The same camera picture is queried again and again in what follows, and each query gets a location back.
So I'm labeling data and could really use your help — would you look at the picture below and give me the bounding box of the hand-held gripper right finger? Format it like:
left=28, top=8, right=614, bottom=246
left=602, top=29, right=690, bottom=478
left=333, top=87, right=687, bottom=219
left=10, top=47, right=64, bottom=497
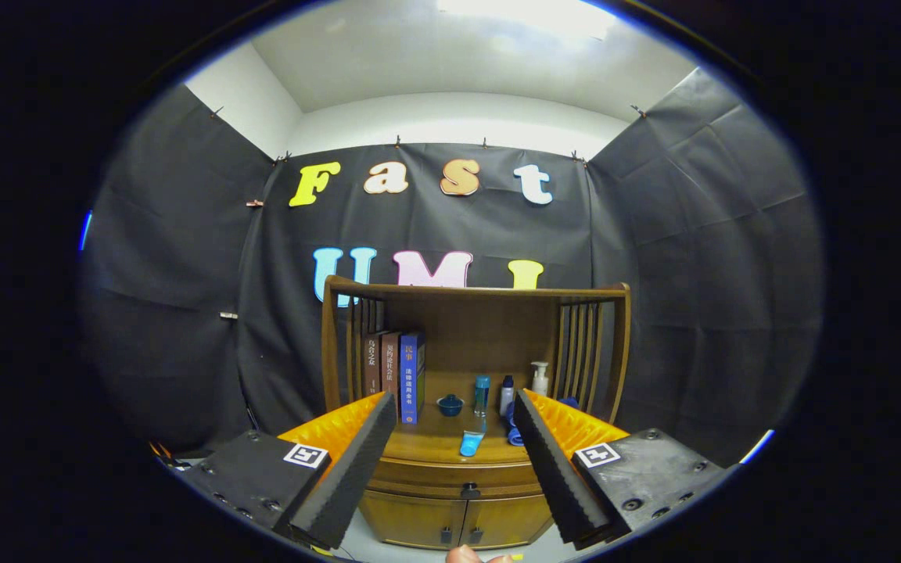
left=513, top=389, right=733, bottom=548

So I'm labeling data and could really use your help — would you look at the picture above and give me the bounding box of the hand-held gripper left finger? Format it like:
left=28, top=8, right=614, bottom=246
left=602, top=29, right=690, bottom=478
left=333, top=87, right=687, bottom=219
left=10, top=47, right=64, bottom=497
left=181, top=391, right=398, bottom=550

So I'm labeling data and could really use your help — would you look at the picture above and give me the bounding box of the wooden drawer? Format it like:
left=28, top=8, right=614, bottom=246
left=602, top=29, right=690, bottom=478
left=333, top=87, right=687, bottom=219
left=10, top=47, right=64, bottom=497
left=368, top=457, right=549, bottom=501

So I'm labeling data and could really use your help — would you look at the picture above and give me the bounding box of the wooden cabinet door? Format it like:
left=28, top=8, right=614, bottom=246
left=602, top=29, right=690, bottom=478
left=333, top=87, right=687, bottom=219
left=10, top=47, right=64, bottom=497
left=462, top=493, right=555, bottom=548
left=358, top=489, right=467, bottom=548

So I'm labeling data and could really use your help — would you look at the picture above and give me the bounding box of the wooden countertop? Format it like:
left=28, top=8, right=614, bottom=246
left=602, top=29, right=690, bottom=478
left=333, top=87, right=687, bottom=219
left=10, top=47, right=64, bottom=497
left=384, top=371, right=533, bottom=464

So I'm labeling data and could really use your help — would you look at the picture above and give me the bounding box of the wooden cabinet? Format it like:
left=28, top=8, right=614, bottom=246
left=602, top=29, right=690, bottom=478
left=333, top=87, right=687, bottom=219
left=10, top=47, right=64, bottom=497
left=321, top=274, right=631, bottom=550

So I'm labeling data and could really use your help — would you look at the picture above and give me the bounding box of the blue folded towel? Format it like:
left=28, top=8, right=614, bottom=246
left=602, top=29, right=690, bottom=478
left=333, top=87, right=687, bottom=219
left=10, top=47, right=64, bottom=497
left=504, top=396, right=580, bottom=446

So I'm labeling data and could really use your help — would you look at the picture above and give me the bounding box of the dark brown book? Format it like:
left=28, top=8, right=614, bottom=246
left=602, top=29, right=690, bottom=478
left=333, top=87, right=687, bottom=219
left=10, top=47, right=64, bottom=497
left=362, top=332, right=386, bottom=396

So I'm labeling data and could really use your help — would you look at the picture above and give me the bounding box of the blue book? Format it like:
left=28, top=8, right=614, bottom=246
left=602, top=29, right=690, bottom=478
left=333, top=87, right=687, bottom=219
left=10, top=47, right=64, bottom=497
left=400, top=331, right=426, bottom=425

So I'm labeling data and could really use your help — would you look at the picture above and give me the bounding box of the reddish brown book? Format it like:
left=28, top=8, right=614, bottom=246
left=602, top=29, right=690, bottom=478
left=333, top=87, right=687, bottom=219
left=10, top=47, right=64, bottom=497
left=380, top=332, right=404, bottom=394

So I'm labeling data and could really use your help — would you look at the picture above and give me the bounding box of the black backdrop cloth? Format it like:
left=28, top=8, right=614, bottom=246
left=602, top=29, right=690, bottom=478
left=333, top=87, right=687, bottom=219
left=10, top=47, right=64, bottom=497
left=79, top=66, right=823, bottom=470

